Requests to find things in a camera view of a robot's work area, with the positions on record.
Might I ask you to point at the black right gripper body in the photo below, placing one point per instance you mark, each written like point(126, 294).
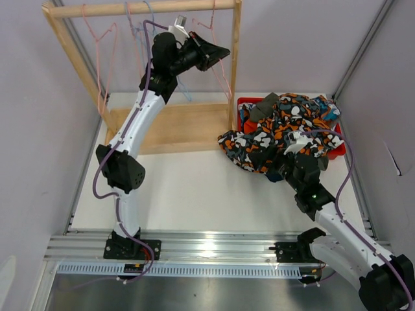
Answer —
point(286, 165)

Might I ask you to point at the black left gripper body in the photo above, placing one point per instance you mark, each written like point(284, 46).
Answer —
point(187, 58)

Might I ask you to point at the navy blue shorts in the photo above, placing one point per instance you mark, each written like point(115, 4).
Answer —
point(274, 177)

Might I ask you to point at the light blue hanger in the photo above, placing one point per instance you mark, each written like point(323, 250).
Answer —
point(181, 86)
point(143, 43)

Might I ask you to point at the orange black camouflage shorts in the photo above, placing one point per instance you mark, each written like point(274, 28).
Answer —
point(253, 155)

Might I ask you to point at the colourful graphic print shorts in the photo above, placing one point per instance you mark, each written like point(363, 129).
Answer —
point(293, 107)

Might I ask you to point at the olive grey shorts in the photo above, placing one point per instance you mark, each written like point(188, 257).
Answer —
point(264, 108)

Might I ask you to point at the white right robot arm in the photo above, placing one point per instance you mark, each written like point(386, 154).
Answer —
point(382, 280)

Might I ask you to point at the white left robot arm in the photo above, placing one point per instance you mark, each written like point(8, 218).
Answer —
point(117, 160)

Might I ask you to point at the red plastic tray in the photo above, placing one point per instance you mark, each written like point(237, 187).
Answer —
point(326, 136)

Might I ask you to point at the wooden clothes rack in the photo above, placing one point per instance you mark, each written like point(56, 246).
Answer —
point(191, 127)

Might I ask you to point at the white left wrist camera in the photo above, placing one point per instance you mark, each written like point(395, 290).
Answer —
point(178, 29)

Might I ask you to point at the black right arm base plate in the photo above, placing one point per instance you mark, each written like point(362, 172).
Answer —
point(292, 252)

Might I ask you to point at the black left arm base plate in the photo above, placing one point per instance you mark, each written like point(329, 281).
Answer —
point(126, 249)

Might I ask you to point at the aluminium mounting rail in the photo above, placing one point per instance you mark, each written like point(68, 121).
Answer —
point(211, 247)

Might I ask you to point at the white slotted cable duct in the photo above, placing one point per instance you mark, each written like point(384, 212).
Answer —
point(269, 271)

